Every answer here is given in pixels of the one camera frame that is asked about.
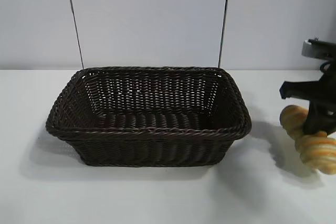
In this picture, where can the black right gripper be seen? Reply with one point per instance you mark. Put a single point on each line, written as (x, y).
(328, 87)

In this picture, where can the long twisted bread loaf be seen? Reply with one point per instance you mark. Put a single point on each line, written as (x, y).
(291, 116)

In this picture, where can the dark brown wicker basket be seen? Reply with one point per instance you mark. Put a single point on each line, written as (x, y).
(147, 145)

